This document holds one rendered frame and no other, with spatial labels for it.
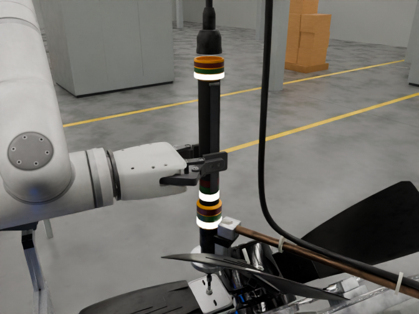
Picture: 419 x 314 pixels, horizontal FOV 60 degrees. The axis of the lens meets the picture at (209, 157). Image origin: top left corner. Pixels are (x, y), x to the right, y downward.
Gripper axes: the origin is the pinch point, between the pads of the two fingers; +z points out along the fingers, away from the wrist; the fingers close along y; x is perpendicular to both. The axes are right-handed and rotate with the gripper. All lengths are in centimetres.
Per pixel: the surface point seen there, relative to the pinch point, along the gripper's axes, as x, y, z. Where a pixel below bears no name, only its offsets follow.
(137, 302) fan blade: -29.8, -4.1, -13.5
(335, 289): -38.3, 2.2, 30.1
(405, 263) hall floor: -149, -79, 181
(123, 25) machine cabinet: -33, -629, 108
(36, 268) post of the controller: -53, -52, -36
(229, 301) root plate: -29.1, 3.5, 2.3
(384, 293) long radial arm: -34, 11, 35
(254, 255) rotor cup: -22.6, 0.6, 9.0
